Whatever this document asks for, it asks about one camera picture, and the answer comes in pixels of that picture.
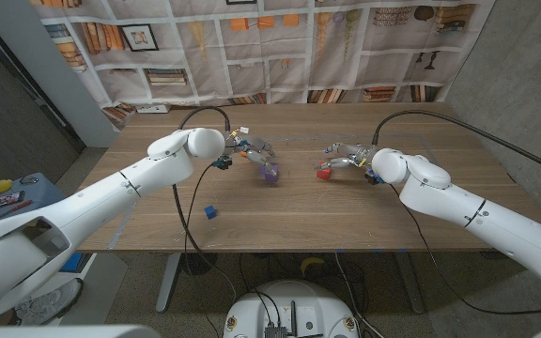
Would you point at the red screwdriver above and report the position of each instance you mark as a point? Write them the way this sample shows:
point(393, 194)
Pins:
point(10, 211)

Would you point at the red magnetic block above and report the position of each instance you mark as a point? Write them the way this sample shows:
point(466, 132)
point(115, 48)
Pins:
point(323, 174)

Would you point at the purple magnetic block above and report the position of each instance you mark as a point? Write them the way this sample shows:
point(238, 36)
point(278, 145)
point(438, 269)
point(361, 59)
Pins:
point(270, 174)

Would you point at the blue foam pad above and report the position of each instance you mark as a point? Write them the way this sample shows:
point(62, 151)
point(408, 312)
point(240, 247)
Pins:
point(70, 262)

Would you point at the white power strip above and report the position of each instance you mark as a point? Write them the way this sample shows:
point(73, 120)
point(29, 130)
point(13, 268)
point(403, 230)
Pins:
point(153, 109)

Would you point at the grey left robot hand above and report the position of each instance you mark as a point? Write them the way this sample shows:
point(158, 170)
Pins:
point(256, 148)

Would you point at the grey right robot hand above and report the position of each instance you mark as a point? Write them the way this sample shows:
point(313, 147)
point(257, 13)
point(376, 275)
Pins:
point(352, 155)

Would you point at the small blue block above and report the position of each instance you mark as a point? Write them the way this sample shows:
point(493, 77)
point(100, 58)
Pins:
point(210, 212)

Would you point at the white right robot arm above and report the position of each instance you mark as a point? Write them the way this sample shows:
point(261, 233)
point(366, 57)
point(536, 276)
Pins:
point(449, 197)

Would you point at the yellow toy lemon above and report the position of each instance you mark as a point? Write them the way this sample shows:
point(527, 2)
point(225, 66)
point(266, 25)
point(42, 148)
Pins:
point(2, 186)

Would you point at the black smartphone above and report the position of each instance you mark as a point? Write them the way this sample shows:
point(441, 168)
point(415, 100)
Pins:
point(4, 200)

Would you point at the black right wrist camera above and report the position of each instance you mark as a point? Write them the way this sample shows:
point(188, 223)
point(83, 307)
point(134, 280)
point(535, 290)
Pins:
point(374, 177)

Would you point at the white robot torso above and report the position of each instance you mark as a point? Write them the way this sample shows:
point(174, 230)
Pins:
point(64, 332)

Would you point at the grey table leg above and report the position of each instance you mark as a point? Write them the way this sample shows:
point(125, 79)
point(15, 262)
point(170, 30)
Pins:
point(167, 286)
point(411, 286)

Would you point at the white low shelf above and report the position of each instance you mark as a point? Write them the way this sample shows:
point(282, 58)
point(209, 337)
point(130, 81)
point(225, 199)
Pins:
point(106, 281)

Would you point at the printed bookshelf backdrop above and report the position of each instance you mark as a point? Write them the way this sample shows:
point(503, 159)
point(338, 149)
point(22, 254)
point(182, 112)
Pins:
point(251, 70)

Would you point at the round grey lid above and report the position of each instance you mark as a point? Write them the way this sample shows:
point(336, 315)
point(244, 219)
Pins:
point(29, 179)

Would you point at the yellow toy banana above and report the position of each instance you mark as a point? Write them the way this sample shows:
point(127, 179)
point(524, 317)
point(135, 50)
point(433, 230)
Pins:
point(312, 263)

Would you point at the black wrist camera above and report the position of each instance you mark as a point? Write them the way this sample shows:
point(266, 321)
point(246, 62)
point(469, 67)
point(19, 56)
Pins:
point(222, 164)
point(374, 177)

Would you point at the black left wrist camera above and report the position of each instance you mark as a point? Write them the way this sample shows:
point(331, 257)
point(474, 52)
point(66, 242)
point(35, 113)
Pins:
point(222, 164)

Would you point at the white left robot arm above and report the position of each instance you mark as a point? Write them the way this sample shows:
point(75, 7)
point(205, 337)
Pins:
point(111, 202)

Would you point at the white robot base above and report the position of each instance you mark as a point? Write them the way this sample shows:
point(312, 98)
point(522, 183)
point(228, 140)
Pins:
point(298, 305)

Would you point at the black round floor base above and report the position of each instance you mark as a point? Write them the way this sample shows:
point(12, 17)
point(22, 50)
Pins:
point(198, 264)

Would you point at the grey sneaker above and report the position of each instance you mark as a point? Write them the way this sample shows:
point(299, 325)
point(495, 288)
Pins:
point(50, 302)

